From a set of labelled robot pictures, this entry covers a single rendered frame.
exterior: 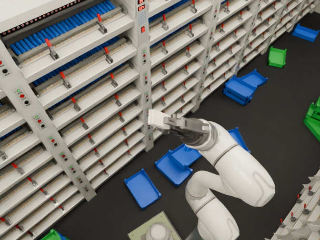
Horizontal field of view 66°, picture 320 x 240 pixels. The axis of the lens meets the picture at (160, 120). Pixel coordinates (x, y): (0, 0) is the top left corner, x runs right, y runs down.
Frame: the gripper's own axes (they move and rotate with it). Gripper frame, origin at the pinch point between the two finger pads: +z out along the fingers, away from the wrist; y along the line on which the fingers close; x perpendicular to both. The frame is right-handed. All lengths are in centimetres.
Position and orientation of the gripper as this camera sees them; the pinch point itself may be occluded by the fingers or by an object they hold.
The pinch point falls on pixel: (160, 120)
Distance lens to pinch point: 51.9
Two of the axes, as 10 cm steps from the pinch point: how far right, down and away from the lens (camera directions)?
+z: -5.0, -1.8, -8.5
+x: -0.5, 9.8, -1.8
